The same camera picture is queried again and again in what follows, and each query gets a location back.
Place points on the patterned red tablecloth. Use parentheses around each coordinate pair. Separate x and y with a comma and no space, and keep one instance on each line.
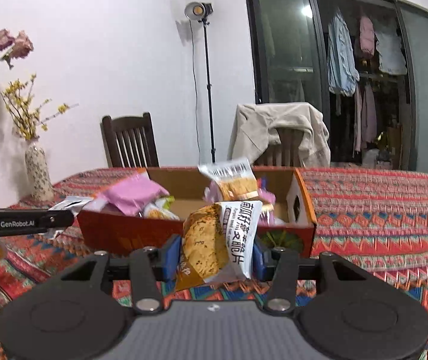
(376,219)

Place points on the chair with draped jacket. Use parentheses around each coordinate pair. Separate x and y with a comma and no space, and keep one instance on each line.
(284,154)

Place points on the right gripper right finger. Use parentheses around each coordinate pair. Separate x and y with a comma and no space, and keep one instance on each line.
(339,310)

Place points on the orange cardboard snack box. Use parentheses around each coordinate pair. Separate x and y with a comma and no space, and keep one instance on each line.
(112,231)

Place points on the pink snack packet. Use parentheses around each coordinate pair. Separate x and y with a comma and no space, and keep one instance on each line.
(135,196)

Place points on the oat crisp snack packet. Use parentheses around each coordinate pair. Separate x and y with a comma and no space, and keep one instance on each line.
(230,181)

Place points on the pink hanging garment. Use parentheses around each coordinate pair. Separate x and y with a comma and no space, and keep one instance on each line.
(366,37)

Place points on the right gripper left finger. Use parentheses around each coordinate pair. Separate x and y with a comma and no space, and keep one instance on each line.
(83,312)

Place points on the dark wooden chair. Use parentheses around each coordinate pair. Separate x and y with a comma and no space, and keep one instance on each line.
(130,141)

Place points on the dark sliding glass door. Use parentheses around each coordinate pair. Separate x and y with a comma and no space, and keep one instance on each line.
(362,63)

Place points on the floral ceramic vase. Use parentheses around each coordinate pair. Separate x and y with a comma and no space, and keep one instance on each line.
(38,173)

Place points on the light blue hanging shirt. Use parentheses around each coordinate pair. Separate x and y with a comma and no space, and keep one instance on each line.
(342,74)

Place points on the beige jacket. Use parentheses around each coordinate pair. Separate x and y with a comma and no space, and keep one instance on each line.
(256,127)

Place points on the yellow flower branches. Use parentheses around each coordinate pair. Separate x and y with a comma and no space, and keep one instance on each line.
(26,112)

